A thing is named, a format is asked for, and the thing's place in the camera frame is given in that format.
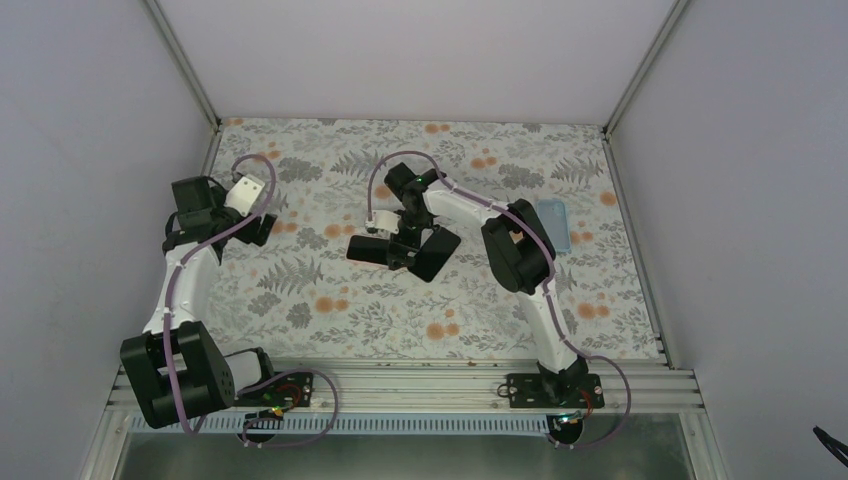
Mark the black object at edge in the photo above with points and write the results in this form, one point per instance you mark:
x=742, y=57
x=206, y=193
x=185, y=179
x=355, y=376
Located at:
x=834, y=446

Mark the left aluminium corner post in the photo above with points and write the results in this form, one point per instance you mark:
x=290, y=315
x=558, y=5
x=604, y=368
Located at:
x=180, y=58

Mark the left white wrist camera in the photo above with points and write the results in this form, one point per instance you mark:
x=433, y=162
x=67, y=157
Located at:
x=244, y=194

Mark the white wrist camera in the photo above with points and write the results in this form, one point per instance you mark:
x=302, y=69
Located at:
x=244, y=194
x=383, y=220

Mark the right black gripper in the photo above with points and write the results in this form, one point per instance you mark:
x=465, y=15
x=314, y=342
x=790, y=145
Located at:
x=394, y=252

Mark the aluminium rail frame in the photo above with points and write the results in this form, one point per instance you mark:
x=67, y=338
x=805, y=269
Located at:
x=452, y=397

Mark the aluminium corner post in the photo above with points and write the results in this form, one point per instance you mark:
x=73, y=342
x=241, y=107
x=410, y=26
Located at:
x=662, y=36
x=180, y=58

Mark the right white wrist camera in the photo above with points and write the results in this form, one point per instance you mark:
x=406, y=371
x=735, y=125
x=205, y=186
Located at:
x=383, y=220

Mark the floral patterned table mat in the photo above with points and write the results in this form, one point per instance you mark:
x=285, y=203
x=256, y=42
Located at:
x=299, y=296

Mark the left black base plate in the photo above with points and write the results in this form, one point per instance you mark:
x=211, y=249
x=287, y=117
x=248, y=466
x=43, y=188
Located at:
x=291, y=391

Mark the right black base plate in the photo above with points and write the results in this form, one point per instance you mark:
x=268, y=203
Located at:
x=534, y=391

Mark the phone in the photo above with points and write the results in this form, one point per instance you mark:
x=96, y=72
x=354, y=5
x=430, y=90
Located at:
x=370, y=250
x=434, y=254

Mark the right aluminium corner post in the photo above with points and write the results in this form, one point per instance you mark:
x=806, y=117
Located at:
x=662, y=36

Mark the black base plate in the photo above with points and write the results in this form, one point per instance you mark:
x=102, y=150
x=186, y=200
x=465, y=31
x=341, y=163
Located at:
x=291, y=391
x=534, y=391

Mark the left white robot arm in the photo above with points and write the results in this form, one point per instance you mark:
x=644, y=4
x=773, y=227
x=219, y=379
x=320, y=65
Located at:
x=175, y=369

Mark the light blue phone case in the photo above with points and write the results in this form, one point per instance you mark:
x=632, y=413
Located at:
x=554, y=218

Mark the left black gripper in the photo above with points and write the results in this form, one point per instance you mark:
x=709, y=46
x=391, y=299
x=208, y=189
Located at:
x=248, y=234

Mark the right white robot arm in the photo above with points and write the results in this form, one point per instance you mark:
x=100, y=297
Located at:
x=519, y=254

